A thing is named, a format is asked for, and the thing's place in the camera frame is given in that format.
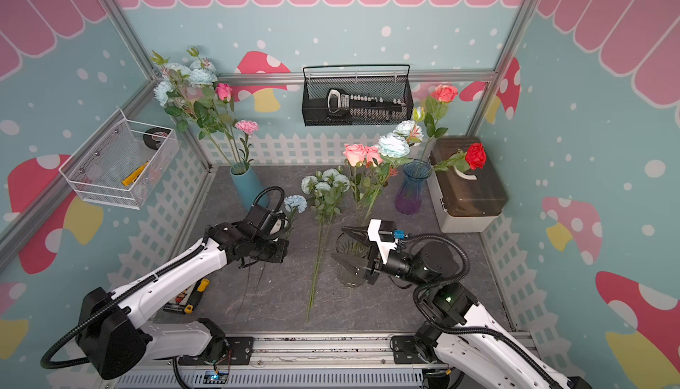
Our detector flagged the bouquet in teal vase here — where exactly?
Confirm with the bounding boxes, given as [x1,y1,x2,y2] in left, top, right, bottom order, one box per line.
[151,47,259,176]

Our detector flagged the brown lid storage box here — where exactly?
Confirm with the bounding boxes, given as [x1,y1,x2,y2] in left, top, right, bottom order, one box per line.
[428,137,508,233]

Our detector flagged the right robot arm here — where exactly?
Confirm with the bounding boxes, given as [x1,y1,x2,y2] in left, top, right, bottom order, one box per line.
[332,220,588,388]

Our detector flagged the teal ceramic vase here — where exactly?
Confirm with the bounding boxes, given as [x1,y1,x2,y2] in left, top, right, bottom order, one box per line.
[229,166,265,209]

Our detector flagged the black tape roll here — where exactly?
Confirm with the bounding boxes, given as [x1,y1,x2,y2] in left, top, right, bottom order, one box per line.
[143,127,169,151]

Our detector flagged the pink roses stem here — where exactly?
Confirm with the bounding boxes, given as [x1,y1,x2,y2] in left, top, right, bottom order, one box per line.
[344,144,383,203]

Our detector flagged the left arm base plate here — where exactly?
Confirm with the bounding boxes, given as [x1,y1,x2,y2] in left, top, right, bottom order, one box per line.
[178,337,254,367]

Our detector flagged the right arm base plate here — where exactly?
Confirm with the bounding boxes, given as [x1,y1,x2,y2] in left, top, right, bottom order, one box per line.
[390,335,438,364]

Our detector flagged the black wire basket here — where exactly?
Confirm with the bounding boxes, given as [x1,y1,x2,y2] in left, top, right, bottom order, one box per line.
[302,64,414,127]

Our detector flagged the pale blue flower stem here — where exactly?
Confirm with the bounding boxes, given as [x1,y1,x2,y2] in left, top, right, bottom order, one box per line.
[302,171,333,322]

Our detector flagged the purple glass vase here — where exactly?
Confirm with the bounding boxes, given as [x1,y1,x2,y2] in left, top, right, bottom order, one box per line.
[395,160,433,215]

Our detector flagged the double blue carnation stem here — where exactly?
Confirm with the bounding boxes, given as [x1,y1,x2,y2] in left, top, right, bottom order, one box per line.
[253,192,307,286]

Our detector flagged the white wire basket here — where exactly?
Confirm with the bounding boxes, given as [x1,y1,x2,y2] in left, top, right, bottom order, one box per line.
[59,109,179,210]

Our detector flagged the flowers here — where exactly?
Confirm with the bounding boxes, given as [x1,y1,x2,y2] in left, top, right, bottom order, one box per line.
[359,118,424,224]

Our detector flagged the single blue flower stem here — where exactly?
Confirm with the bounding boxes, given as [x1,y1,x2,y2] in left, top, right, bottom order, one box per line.
[233,267,253,321]

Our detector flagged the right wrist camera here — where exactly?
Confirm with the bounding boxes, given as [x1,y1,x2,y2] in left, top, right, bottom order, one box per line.
[367,219,407,264]

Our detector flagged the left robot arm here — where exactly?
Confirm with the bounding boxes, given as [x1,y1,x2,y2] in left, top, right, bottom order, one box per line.
[40,202,290,380]

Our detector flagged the bit set tool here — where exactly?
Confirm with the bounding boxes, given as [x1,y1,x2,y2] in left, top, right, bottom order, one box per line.
[326,89,408,123]

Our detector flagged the coral pink rose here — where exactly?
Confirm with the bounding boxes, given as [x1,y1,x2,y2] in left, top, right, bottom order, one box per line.
[417,84,458,160]

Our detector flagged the clear glass vase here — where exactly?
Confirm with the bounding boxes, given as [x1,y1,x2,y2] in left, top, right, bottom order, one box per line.
[331,233,369,288]

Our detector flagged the red rose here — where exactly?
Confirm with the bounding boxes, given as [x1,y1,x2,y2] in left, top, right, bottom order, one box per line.
[434,143,487,174]

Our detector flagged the yellow tool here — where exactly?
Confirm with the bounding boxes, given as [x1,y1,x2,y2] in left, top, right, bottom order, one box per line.
[121,162,149,187]

